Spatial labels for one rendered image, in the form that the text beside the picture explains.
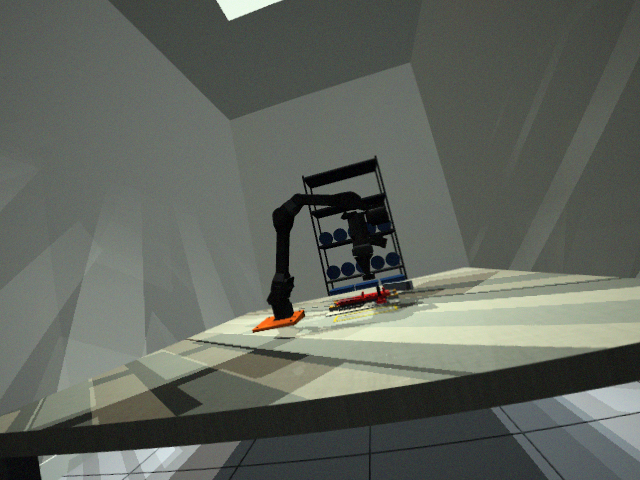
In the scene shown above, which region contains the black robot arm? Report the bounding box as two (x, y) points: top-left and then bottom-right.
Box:
(266, 191), (390, 321)

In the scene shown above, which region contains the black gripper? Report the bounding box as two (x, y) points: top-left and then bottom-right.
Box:
(350, 228), (374, 278)

